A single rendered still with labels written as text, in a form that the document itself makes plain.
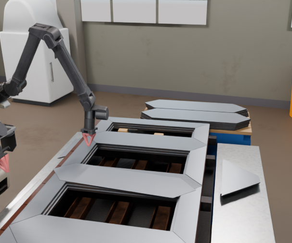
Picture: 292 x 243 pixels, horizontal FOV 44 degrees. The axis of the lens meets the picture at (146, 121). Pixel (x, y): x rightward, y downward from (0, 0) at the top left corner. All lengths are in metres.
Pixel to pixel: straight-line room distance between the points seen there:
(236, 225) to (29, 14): 4.26
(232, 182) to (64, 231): 0.88
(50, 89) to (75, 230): 4.02
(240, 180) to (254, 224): 0.31
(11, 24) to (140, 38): 1.84
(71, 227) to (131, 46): 4.37
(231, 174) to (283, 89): 3.51
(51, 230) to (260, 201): 0.99
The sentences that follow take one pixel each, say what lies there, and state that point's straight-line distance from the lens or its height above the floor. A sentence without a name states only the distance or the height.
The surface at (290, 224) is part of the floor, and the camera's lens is 3.08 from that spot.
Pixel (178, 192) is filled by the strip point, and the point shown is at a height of 0.85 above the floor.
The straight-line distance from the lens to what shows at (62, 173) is 1.90.
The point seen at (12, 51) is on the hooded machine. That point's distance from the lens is 5.57.
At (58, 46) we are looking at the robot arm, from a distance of 1.82.
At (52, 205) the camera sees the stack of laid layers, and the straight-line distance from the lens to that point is 1.70.
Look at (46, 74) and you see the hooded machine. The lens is 5.30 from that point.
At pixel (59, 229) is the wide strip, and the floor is 0.85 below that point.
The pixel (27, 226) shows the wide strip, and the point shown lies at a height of 0.85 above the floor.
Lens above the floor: 1.78
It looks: 22 degrees down
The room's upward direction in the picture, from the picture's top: 1 degrees counter-clockwise
